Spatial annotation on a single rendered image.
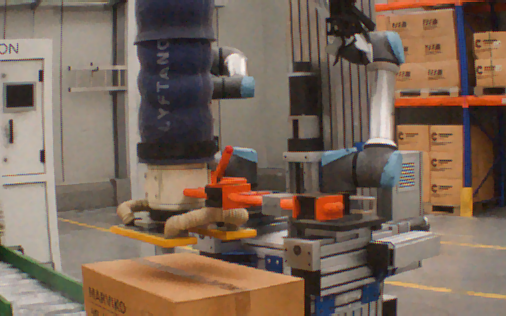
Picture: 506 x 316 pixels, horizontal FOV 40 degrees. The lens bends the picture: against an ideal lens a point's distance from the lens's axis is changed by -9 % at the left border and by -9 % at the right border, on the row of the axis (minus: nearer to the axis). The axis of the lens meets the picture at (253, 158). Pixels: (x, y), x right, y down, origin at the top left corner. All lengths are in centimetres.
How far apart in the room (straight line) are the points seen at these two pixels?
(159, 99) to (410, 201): 124
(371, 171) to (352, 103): 40
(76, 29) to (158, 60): 1042
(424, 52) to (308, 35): 763
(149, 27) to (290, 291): 81
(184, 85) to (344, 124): 82
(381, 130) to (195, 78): 68
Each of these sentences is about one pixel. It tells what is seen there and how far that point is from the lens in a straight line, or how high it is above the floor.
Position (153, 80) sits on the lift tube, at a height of 149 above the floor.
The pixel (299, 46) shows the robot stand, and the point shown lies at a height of 163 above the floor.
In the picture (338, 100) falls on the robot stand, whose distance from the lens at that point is 266.
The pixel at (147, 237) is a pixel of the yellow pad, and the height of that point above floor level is 107.
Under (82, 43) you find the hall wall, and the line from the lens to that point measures 1247.
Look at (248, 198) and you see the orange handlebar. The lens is 181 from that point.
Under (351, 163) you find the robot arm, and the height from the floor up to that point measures 122.
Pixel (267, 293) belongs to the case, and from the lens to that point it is 198.
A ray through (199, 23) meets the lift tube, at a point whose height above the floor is 164.
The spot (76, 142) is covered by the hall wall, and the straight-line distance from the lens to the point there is 1234.
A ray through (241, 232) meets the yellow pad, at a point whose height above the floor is 107.
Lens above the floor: 138
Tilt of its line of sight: 3 degrees down
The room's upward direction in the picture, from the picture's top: 2 degrees counter-clockwise
